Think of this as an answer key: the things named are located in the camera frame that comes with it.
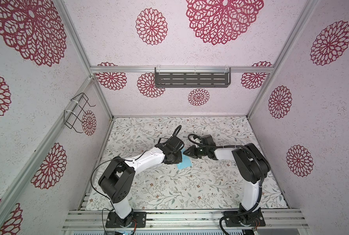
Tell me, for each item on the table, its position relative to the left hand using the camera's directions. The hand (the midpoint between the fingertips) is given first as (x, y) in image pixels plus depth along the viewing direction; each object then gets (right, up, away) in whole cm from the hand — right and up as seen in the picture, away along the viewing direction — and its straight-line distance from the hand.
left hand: (177, 161), depth 89 cm
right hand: (+5, +5, +6) cm, 9 cm away
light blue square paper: (+6, -1, +6) cm, 9 cm away
